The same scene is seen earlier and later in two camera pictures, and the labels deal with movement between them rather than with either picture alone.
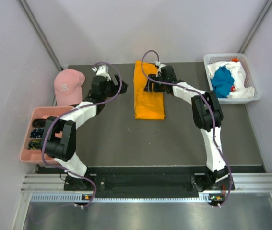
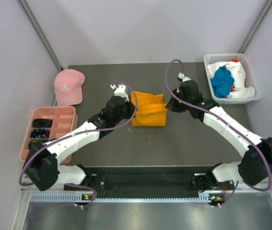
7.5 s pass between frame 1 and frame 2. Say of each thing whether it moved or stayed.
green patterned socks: stayed
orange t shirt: moved
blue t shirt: stayed
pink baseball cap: stayed
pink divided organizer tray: stayed
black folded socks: stayed
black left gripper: moved
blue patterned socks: stayed
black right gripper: moved
